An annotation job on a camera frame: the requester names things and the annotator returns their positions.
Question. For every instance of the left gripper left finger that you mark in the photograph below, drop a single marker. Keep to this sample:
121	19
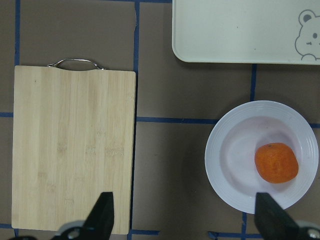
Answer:
100	221

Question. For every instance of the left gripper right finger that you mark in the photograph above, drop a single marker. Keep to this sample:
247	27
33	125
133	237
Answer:
273	222

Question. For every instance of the orange mandarin fruit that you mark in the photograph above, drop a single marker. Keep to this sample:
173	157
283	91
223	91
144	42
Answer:
276	163

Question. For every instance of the white round plate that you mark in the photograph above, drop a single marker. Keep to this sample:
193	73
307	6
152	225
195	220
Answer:
231	146

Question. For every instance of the cream bear-print tray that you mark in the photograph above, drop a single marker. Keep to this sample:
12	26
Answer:
246	31

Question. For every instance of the bamboo cutting board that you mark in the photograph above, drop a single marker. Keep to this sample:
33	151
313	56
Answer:
73	139

